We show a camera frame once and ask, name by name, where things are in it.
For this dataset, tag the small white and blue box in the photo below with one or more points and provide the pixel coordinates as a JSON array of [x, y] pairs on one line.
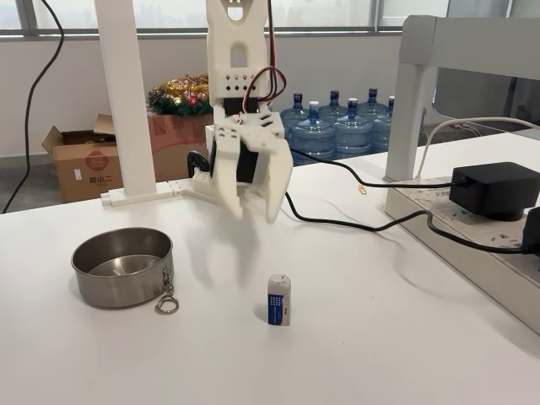
[[278, 304]]

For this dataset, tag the red cardboard box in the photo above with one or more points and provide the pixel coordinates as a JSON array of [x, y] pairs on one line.
[[169, 139]]

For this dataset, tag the open brown cardboard box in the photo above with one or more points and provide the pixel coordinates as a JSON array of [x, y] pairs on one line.
[[84, 169]]

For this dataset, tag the metal bowl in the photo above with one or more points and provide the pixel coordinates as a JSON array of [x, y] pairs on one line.
[[118, 291]]

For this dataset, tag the black table clamp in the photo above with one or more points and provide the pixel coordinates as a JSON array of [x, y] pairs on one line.
[[194, 158]]

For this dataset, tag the yellow paper clip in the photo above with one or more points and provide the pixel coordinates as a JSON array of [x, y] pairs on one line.
[[361, 190]]

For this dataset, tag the green gold tinsel wreath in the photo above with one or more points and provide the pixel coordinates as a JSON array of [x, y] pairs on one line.
[[177, 97]]

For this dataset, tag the grey desk shelf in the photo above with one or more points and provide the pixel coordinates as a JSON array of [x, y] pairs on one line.
[[413, 105]]

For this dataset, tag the black power adapter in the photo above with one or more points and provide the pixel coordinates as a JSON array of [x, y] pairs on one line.
[[489, 190]]

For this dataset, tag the white power strip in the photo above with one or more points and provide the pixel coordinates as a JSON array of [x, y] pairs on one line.
[[485, 270]]

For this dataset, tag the white camera stand post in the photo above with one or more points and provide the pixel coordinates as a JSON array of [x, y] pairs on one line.
[[122, 105]]

